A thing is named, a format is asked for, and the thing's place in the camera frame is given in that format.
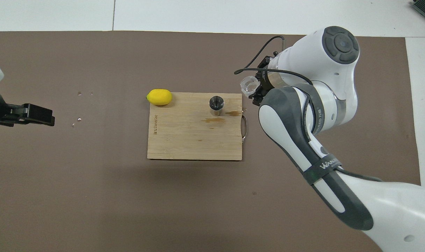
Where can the bamboo cutting board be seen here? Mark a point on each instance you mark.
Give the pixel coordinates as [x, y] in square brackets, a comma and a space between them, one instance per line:
[191, 140]

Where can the yellow lemon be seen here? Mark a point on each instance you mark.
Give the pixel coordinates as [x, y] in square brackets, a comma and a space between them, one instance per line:
[159, 97]

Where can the brown table mat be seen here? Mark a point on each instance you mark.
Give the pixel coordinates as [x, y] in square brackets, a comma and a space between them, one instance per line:
[128, 210]

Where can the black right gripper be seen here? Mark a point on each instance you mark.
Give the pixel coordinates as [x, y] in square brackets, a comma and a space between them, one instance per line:
[269, 78]

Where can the steel double jigger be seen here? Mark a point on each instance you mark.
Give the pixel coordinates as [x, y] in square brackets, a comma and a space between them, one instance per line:
[216, 110]

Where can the clear glass cup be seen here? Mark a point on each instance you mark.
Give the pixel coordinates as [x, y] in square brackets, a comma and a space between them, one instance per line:
[249, 85]

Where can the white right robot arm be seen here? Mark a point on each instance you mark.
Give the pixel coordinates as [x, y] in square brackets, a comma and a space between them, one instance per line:
[338, 105]

